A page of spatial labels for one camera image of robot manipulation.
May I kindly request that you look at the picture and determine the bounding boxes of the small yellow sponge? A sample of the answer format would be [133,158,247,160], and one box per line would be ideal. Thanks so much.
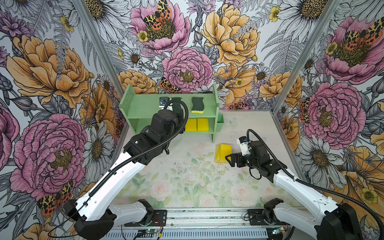
[185,119,198,132]

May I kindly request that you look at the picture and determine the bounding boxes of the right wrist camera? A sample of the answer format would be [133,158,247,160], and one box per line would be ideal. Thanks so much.
[237,136,250,156]

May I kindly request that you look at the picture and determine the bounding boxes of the large yellow sponge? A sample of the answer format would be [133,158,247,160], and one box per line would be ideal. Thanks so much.
[215,144,232,164]

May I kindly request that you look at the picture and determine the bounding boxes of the black corrugated right cable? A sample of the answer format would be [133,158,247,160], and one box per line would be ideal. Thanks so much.
[246,128,384,240]

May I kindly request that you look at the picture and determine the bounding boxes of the dark green scrub sponge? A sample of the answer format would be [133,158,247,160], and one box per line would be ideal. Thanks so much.
[191,97,205,114]

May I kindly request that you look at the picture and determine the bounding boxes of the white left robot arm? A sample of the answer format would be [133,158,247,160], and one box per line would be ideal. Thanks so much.
[64,109,189,240]

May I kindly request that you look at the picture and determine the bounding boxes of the green circuit board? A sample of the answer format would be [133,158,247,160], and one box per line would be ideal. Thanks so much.
[138,229,158,235]

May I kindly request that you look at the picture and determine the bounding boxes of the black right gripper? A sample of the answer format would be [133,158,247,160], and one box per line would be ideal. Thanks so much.
[225,152,260,169]

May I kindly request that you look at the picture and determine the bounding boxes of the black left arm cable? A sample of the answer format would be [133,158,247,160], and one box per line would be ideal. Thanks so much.
[46,99,190,239]

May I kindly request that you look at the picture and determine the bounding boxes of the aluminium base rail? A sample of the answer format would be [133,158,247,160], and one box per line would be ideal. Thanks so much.
[77,207,289,240]

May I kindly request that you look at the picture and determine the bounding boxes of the green metal shelf unit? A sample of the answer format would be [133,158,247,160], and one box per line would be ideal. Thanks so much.
[119,85,220,142]

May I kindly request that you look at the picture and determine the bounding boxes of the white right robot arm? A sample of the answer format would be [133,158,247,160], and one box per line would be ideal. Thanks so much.
[226,137,363,240]

